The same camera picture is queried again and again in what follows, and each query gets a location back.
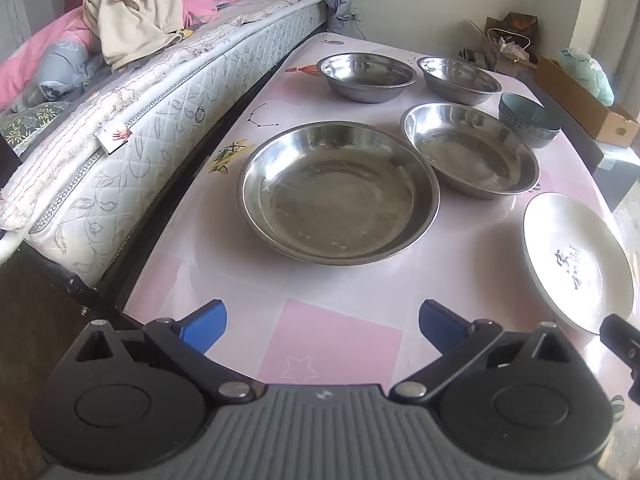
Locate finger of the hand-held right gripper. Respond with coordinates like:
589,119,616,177
599,314,640,398

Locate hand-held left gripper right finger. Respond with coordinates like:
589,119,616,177
389,299,577,405

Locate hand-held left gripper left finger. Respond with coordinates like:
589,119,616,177
74,299,267,405

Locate white painted ceramic plate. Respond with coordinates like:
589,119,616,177
522,192,636,336

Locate large steel bowl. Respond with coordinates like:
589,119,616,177
236,121,442,267

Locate medium steel bowl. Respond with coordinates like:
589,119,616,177
401,101,542,200

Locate teal ceramic bowl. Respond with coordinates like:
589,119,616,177
505,127,561,150
497,92,562,136

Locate small steel bowl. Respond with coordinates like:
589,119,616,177
316,51,418,104
416,56,503,107

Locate white quilted mattress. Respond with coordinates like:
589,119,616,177
20,0,333,291

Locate dark grey cabinet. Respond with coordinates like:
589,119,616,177
592,137,640,196

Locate white mattress tag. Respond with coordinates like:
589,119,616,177
99,127,133,155

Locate brown cardboard box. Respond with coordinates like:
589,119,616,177
535,55,640,149

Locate green patterned pillow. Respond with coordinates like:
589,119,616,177
0,101,73,156

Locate grey folded item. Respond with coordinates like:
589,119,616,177
459,46,497,70

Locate pale green plastic bag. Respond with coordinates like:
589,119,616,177
560,47,616,107

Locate brown paper bag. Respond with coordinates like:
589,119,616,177
484,11,540,63

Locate pink floral quilt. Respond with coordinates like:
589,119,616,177
0,0,251,111

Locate cream garment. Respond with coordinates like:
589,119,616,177
82,0,193,72

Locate white panelled wardrobe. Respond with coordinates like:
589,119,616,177
0,0,31,61

